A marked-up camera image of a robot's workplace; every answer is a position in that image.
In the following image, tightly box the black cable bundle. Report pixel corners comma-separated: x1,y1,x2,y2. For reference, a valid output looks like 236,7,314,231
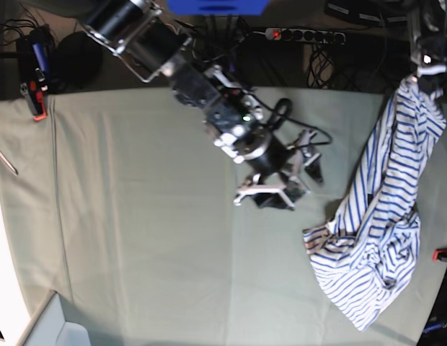
302,43,354,89

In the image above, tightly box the blue white striped t-shirt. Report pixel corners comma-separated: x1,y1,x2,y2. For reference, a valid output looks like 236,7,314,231
304,76,446,331

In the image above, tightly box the orange black clamp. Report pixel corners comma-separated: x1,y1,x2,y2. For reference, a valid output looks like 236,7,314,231
432,247,447,263
20,81,48,122

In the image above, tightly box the orange black clamp left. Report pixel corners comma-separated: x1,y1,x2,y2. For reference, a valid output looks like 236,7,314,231
20,81,48,122

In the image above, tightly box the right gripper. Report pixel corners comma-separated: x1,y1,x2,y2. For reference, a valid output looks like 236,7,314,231
234,131,324,210

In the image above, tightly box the green table cloth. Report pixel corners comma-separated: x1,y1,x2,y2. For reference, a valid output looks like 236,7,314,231
0,88,447,345

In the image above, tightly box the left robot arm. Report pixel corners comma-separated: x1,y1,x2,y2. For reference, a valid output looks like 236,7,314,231
407,1,447,94

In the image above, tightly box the black round base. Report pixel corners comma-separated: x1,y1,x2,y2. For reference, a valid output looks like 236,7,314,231
53,31,103,89

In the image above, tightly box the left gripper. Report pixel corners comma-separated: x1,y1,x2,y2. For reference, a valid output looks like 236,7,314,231
410,50,447,95

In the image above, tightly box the white box corner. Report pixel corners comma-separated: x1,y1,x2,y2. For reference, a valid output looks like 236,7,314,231
0,290,91,345

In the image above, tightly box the orange black clamp right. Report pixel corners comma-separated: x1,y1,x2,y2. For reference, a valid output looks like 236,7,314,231
432,247,447,263

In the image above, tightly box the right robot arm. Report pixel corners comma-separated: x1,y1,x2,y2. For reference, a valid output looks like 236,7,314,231
81,1,324,210

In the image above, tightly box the white power strip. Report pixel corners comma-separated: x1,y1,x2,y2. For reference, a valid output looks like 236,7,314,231
265,27,347,45

